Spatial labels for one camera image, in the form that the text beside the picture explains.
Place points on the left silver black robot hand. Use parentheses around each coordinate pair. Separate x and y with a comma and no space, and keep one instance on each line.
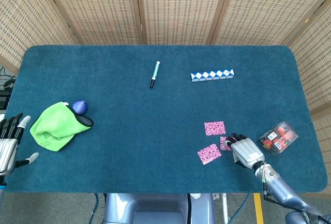
(7,146)

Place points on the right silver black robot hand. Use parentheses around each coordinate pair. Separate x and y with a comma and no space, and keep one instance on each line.
(247,152)

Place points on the pink patterned card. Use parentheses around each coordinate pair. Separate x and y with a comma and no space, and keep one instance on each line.
(214,128)
(223,143)
(209,154)

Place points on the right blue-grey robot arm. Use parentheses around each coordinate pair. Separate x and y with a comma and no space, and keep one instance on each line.
(282,193)

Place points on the clear box with red contents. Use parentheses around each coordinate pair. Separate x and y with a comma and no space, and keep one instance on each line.
(278,138)

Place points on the lime green microfibre cloth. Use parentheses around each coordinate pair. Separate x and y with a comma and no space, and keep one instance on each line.
(57,125)

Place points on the yellow floor tape strip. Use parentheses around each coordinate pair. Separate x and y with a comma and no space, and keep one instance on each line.
(258,208)

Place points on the purple-blue ball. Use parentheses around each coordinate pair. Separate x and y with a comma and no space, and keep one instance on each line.
(80,106)

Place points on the blue white snake puzzle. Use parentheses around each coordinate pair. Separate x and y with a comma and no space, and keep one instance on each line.
(212,76)

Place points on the blue carpet table cover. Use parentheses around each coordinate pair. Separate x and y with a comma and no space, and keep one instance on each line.
(142,131)

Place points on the blue-grey robot torso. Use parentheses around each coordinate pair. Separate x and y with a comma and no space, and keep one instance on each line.
(155,208)

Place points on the woven bamboo screen panel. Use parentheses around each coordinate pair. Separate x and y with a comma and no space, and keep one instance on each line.
(95,6)
(266,9)
(316,61)
(26,19)
(181,6)

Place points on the green white marker pen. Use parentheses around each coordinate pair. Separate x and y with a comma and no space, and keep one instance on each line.
(154,75)

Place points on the white metal stand frame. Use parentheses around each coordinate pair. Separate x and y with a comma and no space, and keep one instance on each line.
(223,206)

